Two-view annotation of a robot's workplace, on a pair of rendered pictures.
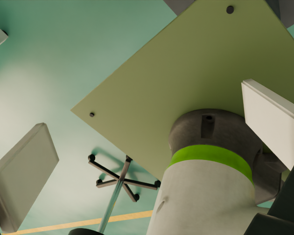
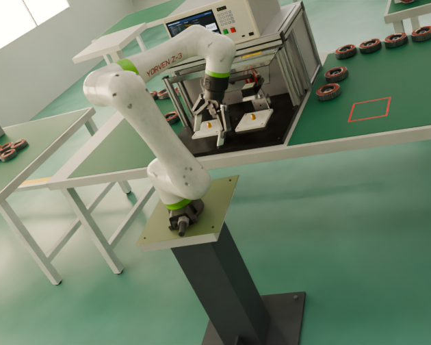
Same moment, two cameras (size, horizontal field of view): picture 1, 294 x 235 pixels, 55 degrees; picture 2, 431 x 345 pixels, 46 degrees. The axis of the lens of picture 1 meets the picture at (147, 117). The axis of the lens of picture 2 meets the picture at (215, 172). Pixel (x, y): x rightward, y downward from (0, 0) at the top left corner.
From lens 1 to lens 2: 2.00 m
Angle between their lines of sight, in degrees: 72
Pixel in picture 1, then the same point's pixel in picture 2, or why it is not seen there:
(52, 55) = (120, 300)
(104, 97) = not seen: hidden behind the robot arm
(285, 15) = not seen: outside the picture
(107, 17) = (175, 304)
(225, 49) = (220, 187)
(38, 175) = (197, 123)
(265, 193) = (183, 210)
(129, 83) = not seen: hidden behind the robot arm
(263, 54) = (225, 190)
